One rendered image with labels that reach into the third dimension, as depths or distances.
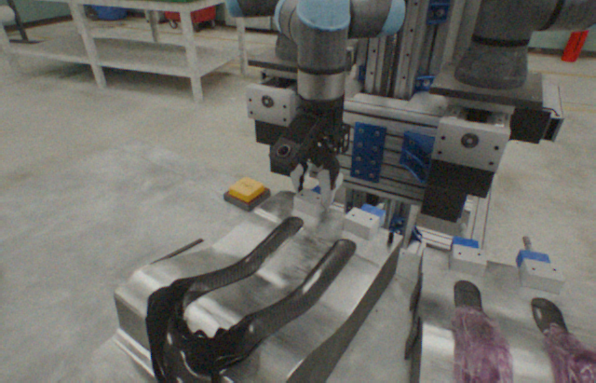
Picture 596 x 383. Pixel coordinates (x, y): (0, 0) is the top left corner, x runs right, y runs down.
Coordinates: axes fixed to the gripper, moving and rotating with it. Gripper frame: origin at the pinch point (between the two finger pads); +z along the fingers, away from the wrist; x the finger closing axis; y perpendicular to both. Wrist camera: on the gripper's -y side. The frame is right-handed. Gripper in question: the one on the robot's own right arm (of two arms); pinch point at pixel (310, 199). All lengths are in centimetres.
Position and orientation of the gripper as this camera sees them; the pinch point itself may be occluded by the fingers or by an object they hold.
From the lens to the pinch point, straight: 71.3
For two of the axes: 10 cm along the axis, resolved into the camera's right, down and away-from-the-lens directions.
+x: -8.2, -3.2, 4.8
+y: 5.8, -4.5, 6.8
